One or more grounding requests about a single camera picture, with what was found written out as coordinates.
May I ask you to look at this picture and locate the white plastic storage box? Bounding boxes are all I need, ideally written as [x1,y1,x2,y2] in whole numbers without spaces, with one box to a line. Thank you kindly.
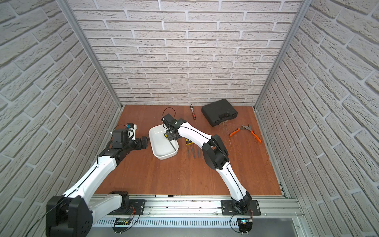
[149,124,179,160]

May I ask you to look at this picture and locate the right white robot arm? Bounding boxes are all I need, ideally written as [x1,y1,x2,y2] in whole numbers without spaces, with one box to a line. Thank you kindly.
[162,114,252,214]

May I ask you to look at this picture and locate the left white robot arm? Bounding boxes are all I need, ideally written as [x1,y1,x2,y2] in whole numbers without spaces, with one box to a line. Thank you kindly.
[43,123,149,237]

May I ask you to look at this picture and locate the black plastic tool case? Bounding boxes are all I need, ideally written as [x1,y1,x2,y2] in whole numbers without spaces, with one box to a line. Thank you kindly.
[201,99,238,126]

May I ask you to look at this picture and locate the left controller board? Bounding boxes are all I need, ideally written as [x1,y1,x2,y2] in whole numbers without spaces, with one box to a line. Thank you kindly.
[113,218,133,234]

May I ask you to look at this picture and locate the controller board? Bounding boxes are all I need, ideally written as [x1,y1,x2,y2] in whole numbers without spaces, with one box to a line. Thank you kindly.
[113,218,133,234]
[237,218,253,234]

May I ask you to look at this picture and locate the right controller board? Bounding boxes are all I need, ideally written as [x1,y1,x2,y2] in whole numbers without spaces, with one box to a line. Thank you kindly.
[237,218,253,234]

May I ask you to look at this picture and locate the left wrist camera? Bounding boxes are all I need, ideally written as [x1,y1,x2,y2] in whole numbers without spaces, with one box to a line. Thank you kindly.
[126,123,137,140]

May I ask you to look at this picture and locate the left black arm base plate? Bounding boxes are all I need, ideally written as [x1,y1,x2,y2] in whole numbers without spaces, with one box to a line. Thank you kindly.
[109,199,146,215]

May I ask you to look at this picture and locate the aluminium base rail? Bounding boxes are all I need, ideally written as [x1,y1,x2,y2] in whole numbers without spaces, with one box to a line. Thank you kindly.
[93,195,305,230]

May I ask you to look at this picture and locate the orange handled pliers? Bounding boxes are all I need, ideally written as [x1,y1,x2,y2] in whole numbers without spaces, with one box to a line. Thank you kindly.
[229,124,263,144]

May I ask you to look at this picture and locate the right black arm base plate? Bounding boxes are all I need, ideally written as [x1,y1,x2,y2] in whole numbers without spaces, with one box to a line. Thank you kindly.
[221,199,261,216]

